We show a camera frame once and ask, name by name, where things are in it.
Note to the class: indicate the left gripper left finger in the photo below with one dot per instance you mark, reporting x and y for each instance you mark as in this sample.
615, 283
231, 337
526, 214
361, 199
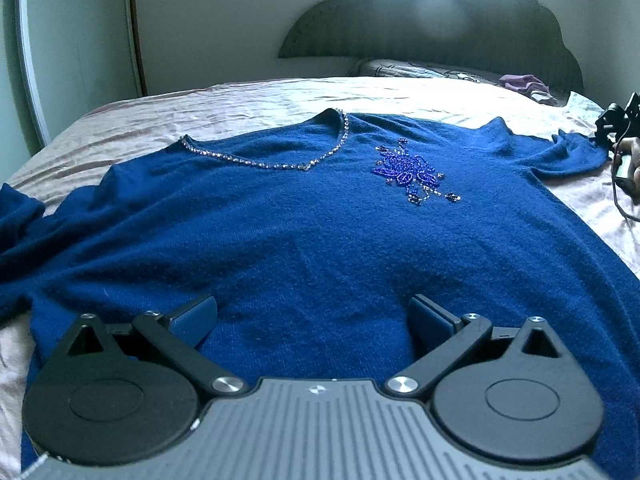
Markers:
174, 337

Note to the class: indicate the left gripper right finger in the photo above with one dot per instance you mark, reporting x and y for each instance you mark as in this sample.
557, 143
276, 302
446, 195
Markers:
448, 341

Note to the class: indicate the blue beaded sweater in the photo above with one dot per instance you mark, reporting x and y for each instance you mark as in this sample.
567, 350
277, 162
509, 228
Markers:
313, 238

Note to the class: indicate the person's right hand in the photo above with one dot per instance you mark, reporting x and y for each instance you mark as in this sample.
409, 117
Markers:
626, 165

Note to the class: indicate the purple crumpled garment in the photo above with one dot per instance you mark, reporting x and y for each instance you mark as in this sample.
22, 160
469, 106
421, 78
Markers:
529, 86

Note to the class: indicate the dark scalloped headboard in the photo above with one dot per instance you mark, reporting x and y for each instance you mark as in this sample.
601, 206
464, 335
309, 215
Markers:
506, 37

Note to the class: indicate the pink wrinkled bed sheet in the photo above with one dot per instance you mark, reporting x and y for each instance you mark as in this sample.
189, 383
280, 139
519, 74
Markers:
103, 406

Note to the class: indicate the patterned pillow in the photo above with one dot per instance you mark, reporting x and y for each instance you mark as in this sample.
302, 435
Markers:
384, 67

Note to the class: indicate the glass wardrobe sliding door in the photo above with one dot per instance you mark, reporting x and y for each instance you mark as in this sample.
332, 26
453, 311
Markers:
61, 59

